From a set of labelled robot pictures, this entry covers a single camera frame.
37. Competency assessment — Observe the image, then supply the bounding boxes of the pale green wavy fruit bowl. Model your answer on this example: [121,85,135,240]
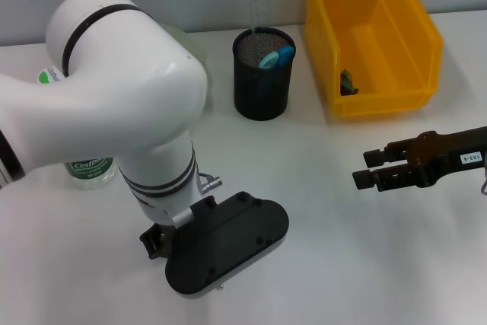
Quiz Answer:
[161,23,209,75]

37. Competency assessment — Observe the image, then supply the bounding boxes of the yellow plastic bin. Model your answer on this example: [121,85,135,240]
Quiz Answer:
[303,0,444,117]

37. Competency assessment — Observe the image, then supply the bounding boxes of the green plastic wrapper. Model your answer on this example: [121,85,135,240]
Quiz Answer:
[339,69,361,97]

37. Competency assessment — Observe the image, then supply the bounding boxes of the black mesh pen holder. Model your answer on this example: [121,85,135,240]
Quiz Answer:
[232,27,298,122]

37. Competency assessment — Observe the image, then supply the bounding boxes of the clear green-label water bottle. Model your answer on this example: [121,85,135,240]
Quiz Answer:
[36,66,117,190]

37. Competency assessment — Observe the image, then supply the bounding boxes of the blue teal scissors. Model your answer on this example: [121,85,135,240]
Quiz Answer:
[258,46,296,71]

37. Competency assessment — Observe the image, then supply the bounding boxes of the left gripper silver connector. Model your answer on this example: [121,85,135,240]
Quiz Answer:
[197,172,224,195]

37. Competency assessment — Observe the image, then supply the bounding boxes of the clear plastic ruler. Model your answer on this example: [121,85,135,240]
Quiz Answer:
[249,0,272,33]

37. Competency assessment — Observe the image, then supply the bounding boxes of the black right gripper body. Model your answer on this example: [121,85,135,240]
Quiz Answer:
[409,126,487,189]

